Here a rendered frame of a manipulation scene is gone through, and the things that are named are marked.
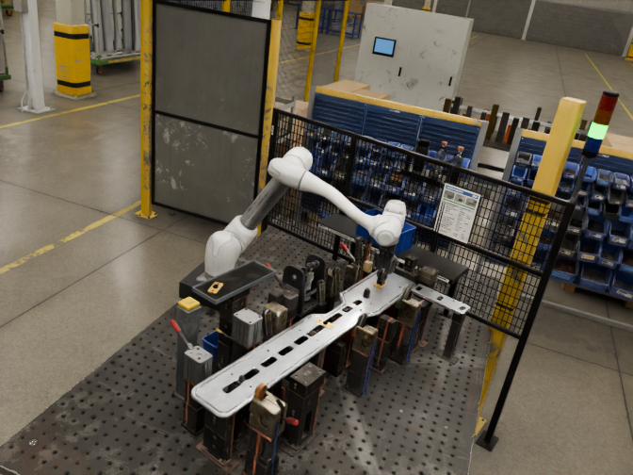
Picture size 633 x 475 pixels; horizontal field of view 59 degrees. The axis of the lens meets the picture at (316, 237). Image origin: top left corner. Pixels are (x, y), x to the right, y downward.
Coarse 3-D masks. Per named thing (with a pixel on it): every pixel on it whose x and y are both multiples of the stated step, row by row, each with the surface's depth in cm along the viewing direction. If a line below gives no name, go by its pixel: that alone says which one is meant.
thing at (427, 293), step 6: (414, 288) 285; (426, 288) 287; (420, 294) 281; (426, 294) 282; (432, 294) 283; (438, 294) 283; (432, 300) 277; (438, 300) 278; (444, 300) 279; (450, 300) 280; (456, 300) 281; (444, 306) 274; (450, 306) 274; (456, 306) 275; (468, 306) 276; (456, 312) 271; (462, 312) 271
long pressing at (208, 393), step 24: (360, 288) 278; (384, 288) 281; (336, 312) 256; (360, 312) 259; (288, 336) 234; (312, 336) 237; (336, 336) 239; (240, 360) 216; (264, 360) 218; (288, 360) 220; (216, 384) 203; (240, 384) 205; (216, 408) 192; (240, 408) 195
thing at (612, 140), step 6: (606, 138) 519; (612, 138) 516; (618, 138) 520; (624, 138) 523; (630, 138) 527; (606, 144) 512; (612, 144) 491; (618, 144) 494; (624, 144) 497; (630, 144) 501; (630, 150) 480; (564, 288) 524; (570, 288) 522; (630, 306) 511
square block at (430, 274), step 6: (420, 270) 292; (426, 270) 292; (432, 270) 293; (438, 270) 294; (420, 276) 293; (426, 276) 291; (432, 276) 290; (420, 282) 294; (426, 282) 292; (432, 282) 293; (420, 288) 296; (432, 288) 298; (414, 294) 299
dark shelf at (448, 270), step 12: (336, 216) 348; (324, 228) 335; (336, 228) 332; (348, 228) 334; (408, 252) 316; (420, 252) 318; (420, 264) 304; (432, 264) 306; (444, 264) 308; (456, 264) 310; (444, 276) 295; (456, 276) 297
